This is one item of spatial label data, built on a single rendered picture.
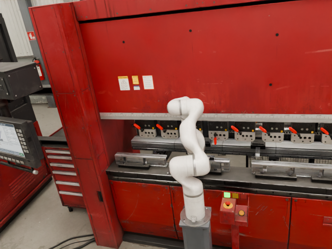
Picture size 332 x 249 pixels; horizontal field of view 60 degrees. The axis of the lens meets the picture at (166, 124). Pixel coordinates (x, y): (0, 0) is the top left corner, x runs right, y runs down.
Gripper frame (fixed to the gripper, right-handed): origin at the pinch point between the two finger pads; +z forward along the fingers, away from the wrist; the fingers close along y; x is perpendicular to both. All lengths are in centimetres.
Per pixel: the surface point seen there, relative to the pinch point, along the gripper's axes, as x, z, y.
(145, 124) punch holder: -18, -20, 42
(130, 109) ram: -27, -30, 53
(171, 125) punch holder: -18.3, -19.7, 19.1
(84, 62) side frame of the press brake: -52, -65, 84
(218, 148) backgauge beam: -16.3, 24.7, -13.6
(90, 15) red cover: -75, -90, 71
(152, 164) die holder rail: 6.0, 11.6, 41.3
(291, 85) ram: -39, -44, -70
